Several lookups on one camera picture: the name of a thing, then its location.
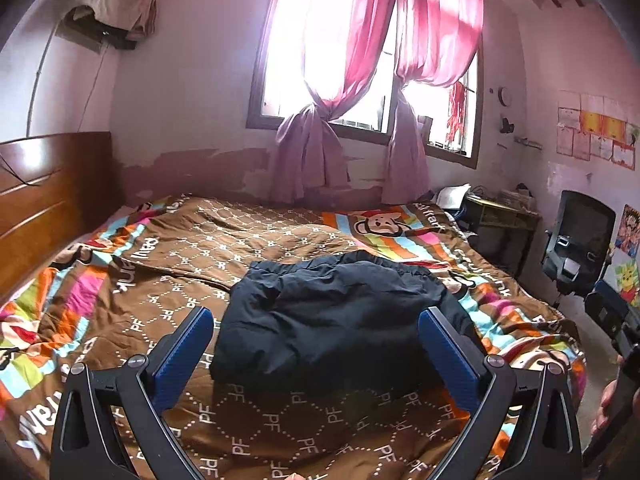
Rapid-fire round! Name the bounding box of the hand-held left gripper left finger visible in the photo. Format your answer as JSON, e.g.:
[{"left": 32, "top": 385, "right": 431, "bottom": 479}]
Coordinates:
[{"left": 47, "top": 305, "right": 215, "bottom": 480}]

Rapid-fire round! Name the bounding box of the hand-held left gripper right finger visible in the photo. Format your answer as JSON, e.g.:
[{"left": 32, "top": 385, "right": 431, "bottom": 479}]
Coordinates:
[{"left": 417, "top": 306, "right": 583, "bottom": 480}]

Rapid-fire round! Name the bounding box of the dark navy puffer jacket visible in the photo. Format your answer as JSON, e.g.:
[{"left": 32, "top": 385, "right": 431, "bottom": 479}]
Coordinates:
[{"left": 209, "top": 252, "right": 483, "bottom": 401}]

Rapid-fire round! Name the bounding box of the person's right hand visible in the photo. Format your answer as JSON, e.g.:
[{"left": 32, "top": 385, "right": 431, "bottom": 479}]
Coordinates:
[{"left": 590, "top": 379, "right": 622, "bottom": 437}]

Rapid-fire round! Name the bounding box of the dark box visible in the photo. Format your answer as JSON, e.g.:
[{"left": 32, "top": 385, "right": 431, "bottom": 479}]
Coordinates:
[{"left": 585, "top": 280, "right": 629, "bottom": 337}]

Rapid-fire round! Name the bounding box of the printed brown blanket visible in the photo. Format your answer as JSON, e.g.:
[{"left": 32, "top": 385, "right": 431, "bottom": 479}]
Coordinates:
[{"left": 0, "top": 194, "right": 587, "bottom": 480}]

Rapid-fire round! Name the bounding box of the dark desk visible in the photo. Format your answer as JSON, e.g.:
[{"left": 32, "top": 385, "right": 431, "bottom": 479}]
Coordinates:
[{"left": 460, "top": 195, "right": 543, "bottom": 281}]

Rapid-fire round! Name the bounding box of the black office chair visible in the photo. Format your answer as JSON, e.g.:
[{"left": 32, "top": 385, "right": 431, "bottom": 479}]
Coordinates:
[{"left": 540, "top": 190, "right": 617, "bottom": 306}]

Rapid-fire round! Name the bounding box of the pink curtain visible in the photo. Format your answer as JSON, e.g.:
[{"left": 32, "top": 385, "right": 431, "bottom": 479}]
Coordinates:
[
  {"left": 270, "top": 0, "right": 403, "bottom": 201},
  {"left": 382, "top": 0, "right": 486, "bottom": 203}
]

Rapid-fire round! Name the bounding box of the wooden bed headboard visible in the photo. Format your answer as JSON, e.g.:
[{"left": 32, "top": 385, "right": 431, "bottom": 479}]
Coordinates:
[{"left": 0, "top": 131, "right": 113, "bottom": 286}]

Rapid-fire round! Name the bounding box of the red hanging cloth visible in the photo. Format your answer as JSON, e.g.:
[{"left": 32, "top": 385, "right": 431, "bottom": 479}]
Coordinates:
[{"left": 445, "top": 80, "right": 469, "bottom": 144}]

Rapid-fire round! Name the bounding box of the yellow cartoon wall poster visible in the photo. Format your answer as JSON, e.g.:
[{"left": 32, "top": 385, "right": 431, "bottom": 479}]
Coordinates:
[{"left": 606, "top": 259, "right": 640, "bottom": 307}]

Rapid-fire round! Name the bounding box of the group of wall papers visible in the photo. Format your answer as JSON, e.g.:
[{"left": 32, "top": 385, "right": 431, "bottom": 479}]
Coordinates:
[{"left": 556, "top": 90, "right": 640, "bottom": 171}]

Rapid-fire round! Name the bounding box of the thin wall cable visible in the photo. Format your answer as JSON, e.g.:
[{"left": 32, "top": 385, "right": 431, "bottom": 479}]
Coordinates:
[{"left": 75, "top": 45, "right": 109, "bottom": 134}]

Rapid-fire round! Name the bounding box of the white wall pipe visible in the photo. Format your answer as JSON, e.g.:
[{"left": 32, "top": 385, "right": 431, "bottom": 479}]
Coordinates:
[{"left": 27, "top": 24, "right": 67, "bottom": 138}]

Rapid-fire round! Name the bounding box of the window with brown frame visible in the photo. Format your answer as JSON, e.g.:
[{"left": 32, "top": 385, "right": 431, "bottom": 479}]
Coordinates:
[{"left": 246, "top": 0, "right": 483, "bottom": 171}]

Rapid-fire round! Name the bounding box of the black wall device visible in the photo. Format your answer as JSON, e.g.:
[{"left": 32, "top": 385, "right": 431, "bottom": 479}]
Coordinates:
[{"left": 57, "top": 24, "right": 138, "bottom": 52}]

